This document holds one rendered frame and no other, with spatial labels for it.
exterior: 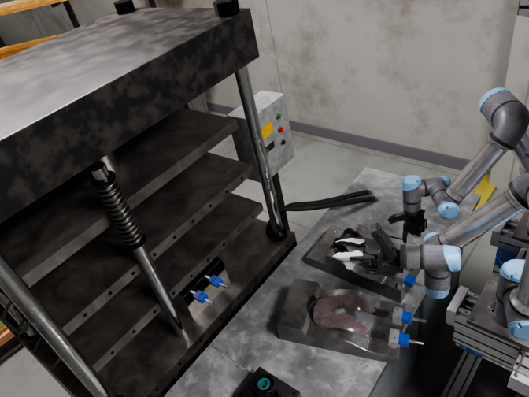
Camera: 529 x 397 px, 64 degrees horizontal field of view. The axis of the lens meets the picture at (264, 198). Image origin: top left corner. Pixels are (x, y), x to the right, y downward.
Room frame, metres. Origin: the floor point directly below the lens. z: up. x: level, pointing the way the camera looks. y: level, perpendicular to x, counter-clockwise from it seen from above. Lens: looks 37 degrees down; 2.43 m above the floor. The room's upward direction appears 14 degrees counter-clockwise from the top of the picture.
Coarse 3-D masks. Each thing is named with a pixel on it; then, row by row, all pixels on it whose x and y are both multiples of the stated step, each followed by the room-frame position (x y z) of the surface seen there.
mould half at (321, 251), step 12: (336, 228) 1.66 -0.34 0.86; (360, 228) 1.55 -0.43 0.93; (324, 240) 1.60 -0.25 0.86; (312, 252) 1.54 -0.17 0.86; (324, 252) 1.52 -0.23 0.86; (336, 252) 1.43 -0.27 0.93; (312, 264) 1.50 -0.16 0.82; (324, 264) 1.44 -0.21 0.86; (336, 264) 1.39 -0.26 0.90; (348, 276) 1.35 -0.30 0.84; (360, 276) 1.30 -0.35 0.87; (372, 276) 1.27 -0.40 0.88; (384, 276) 1.26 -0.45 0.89; (372, 288) 1.26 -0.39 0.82; (384, 288) 1.21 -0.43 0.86; (396, 288) 1.18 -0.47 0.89; (408, 288) 1.21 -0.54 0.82; (396, 300) 1.17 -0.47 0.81
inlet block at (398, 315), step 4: (396, 308) 1.08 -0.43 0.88; (400, 308) 1.08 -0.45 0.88; (396, 312) 1.06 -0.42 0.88; (400, 312) 1.06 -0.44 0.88; (404, 312) 1.07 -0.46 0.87; (408, 312) 1.06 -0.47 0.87; (392, 316) 1.05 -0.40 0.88; (396, 316) 1.05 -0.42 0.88; (400, 316) 1.04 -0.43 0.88; (404, 316) 1.05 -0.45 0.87; (408, 316) 1.04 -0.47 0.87; (396, 320) 1.04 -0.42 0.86; (400, 320) 1.04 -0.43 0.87; (404, 320) 1.03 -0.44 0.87; (408, 320) 1.02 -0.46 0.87; (412, 320) 1.03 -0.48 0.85; (416, 320) 1.02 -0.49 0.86; (420, 320) 1.02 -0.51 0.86; (424, 320) 1.01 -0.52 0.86; (408, 324) 1.02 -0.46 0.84
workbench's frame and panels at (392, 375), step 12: (456, 276) 1.69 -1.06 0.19; (456, 288) 1.71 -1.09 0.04; (432, 300) 1.40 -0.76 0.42; (444, 300) 1.55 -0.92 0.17; (420, 312) 1.28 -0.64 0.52; (432, 312) 1.41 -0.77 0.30; (420, 324) 1.29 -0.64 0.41; (432, 324) 1.43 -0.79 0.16; (420, 336) 1.29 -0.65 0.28; (408, 348) 1.18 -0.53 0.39; (420, 348) 1.31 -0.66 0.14; (408, 360) 1.18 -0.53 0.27; (384, 372) 1.00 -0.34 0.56; (396, 372) 1.08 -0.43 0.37; (408, 372) 1.19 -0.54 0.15; (384, 384) 1.00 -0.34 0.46; (396, 384) 1.08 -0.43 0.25; (372, 396) 0.92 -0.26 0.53; (384, 396) 0.99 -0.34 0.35; (396, 396) 1.08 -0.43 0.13
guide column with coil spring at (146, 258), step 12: (96, 168) 1.28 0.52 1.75; (96, 180) 1.26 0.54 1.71; (108, 192) 1.26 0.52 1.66; (120, 228) 1.27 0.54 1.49; (132, 240) 1.26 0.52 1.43; (144, 252) 1.27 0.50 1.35; (144, 264) 1.26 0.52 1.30; (156, 276) 1.27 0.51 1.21; (156, 288) 1.26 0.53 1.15; (168, 300) 1.27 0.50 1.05; (168, 312) 1.26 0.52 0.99; (180, 324) 1.27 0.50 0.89; (180, 336) 1.26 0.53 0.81
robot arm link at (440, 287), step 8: (424, 272) 0.86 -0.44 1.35; (424, 280) 0.84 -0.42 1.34; (432, 280) 0.80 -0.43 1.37; (440, 280) 0.79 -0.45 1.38; (448, 280) 0.80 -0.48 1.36; (424, 288) 0.83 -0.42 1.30; (432, 288) 0.80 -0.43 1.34; (440, 288) 0.79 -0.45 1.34; (448, 288) 0.80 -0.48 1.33; (432, 296) 0.80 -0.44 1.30; (440, 296) 0.79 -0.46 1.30
